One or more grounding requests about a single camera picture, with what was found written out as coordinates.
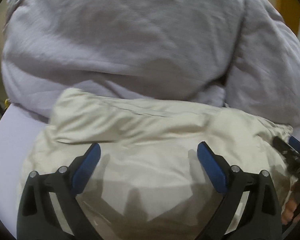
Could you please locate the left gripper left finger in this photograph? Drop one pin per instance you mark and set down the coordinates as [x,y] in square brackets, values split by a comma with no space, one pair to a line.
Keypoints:
[48,207]

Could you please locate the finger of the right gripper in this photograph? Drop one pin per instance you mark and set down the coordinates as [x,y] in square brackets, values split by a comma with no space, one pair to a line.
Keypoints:
[291,152]

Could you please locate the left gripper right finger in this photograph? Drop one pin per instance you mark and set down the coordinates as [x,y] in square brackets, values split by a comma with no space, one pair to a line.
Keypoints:
[249,209]

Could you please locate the light grey puffer jacket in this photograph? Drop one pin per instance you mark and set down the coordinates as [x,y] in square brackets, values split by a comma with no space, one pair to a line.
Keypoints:
[149,183]

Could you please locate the person's right hand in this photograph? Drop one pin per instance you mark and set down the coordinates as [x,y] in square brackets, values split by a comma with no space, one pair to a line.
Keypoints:
[288,213]

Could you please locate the lavender bed sheet mattress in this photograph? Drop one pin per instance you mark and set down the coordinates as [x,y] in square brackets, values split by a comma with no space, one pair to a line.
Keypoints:
[18,131]

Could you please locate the right lavender pillow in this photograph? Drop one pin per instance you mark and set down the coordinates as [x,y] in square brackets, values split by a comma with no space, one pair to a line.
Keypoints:
[264,76]

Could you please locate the lavender pillow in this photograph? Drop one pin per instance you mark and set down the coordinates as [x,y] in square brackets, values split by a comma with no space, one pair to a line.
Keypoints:
[128,49]
[264,76]

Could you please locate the left lavender pillow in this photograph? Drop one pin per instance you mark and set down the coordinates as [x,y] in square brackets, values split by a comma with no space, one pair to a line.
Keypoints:
[128,49]

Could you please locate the wooden door frame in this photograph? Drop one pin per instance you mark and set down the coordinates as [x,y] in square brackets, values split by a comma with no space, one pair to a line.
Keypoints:
[290,12]

